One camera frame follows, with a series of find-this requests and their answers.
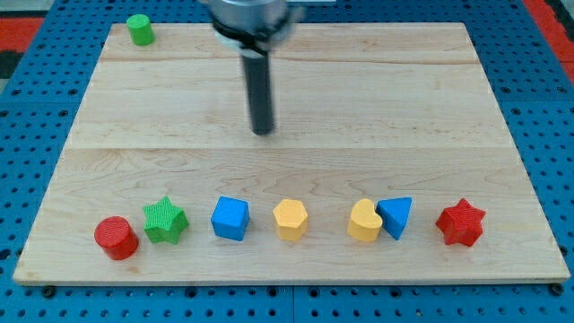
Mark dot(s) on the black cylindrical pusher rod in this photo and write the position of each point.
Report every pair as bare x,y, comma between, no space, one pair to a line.
259,92

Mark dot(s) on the yellow hexagon block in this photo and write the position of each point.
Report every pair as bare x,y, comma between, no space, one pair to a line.
291,219

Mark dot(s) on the green cylinder block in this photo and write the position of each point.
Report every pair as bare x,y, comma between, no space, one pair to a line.
140,29

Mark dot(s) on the light wooden board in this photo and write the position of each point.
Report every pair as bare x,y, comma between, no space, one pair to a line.
362,110

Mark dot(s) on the blue cube block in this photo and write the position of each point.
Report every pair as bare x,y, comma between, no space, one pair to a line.
230,218

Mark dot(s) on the green star block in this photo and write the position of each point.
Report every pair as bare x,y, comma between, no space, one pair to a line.
164,221

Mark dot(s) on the yellow heart block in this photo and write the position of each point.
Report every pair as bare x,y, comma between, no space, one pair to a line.
364,223

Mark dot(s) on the blue triangle block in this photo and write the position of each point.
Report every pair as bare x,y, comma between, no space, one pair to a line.
395,214

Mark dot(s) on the red cylinder block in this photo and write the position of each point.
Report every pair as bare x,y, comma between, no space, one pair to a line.
116,237

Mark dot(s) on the red star block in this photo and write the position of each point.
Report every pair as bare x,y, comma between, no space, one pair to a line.
461,223

